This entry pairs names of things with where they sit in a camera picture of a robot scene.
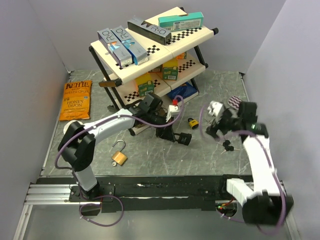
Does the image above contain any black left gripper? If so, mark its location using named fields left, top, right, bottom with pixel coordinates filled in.
left=146, top=110, right=176, bottom=143

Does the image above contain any yellow padlock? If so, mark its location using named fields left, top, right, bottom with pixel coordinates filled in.
left=187, top=117, right=199, bottom=130

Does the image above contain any black-headed key bunch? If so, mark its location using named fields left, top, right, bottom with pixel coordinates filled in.
left=219, top=140, right=235, bottom=153

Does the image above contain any black round padlock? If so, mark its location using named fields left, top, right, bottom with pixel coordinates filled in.
left=174, top=132, right=192, bottom=146

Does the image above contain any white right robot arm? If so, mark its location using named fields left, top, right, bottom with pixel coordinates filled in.
left=205, top=101, right=294, bottom=227

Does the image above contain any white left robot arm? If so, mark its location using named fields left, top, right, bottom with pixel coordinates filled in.
left=56, top=93, right=183, bottom=201

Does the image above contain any purple wavy sponge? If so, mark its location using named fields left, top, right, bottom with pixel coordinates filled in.
left=227, top=95, right=242, bottom=110

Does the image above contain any blue snack bag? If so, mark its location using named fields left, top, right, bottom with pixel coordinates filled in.
left=166, top=82, right=198, bottom=100

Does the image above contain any green yellow box front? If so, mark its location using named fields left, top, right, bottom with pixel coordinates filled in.
left=134, top=73, right=155, bottom=97

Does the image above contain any green yellow box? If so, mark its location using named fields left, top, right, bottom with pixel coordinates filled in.
left=162, top=58, right=179, bottom=81
left=134, top=73, right=155, bottom=97

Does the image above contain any large brass padlock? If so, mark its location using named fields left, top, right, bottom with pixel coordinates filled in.
left=111, top=139, right=128, bottom=167

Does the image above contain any cream three-tier shelf rack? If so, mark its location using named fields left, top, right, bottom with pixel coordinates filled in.
left=88, top=6, right=220, bottom=137

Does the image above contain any green yellow box rear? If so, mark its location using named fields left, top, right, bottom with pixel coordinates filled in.
left=162, top=58, right=179, bottom=81

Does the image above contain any blue R+O box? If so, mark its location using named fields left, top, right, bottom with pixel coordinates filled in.
left=111, top=26, right=149, bottom=66

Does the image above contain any orange Kettle chips bag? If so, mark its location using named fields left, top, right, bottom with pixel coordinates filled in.
left=59, top=80, right=93, bottom=121

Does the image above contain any purple R+O box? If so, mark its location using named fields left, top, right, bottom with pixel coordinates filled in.
left=97, top=28, right=133, bottom=67

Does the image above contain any white tape roll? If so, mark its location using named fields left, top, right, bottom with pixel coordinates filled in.
left=63, top=120, right=83, bottom=136

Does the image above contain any dark grey R+O box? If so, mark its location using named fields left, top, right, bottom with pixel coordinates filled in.
left=127, top=17, right=172, bottom=45

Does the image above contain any teal toothpaste box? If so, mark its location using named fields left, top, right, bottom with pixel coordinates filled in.
left=158, top=12, right=204, bottom=32

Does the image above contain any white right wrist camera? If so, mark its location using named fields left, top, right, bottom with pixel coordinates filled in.
left=207, top=101, right=225, bottom=118

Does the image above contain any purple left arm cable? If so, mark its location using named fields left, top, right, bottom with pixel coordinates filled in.
left=54, top=94, right=186, bottom=171

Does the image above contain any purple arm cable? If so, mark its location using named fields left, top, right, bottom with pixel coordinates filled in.
left=54, top=94, right=186, bottom=171
left=199, top=104, right=287, bottom=236

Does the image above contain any brown wooden-handled tool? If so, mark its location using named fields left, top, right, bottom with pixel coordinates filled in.
left=98, top=78, right=122, bottom=88

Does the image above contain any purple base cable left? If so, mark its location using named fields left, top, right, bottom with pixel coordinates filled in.
left=78, top=194, right=125, bottom=228

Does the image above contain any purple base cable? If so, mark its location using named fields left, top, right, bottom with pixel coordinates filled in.
left=216, top=197, right=246, bottom=224
left=78, top=194, right=125, bottom=228

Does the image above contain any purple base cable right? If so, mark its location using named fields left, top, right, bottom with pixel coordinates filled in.
left=216, top=197, right=246, bottom=224

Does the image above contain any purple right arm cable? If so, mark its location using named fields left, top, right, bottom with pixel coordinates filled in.
left=199, top=104, right=287, bottom=236

